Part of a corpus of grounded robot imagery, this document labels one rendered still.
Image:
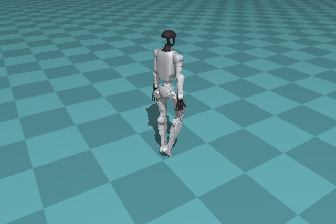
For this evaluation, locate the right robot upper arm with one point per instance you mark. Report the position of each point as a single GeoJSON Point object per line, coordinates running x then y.
{"type": "Point", "coordinates": [178, 59]}

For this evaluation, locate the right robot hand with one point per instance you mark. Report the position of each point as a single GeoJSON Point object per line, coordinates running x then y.
{"type": "Point", "coordinates": [180, 104]}

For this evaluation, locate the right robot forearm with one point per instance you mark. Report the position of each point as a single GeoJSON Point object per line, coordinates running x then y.
{"type": "Point", "coordinates": [180, 84]}

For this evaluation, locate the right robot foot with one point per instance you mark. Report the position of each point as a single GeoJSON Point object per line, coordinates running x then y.
{"type": "Point", "coordinates": [166, 150]}

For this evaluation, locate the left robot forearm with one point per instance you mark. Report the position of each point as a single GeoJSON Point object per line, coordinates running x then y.
{"type": "Point", "coordinates": [156, 79]}

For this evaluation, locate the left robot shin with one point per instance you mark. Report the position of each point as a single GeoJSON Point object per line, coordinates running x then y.
{"type": "Point", "coordinates": [162, 132]}

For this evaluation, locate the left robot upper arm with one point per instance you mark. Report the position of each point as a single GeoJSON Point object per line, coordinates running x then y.
{"type": "Point", "coordinates": [155, 59]}

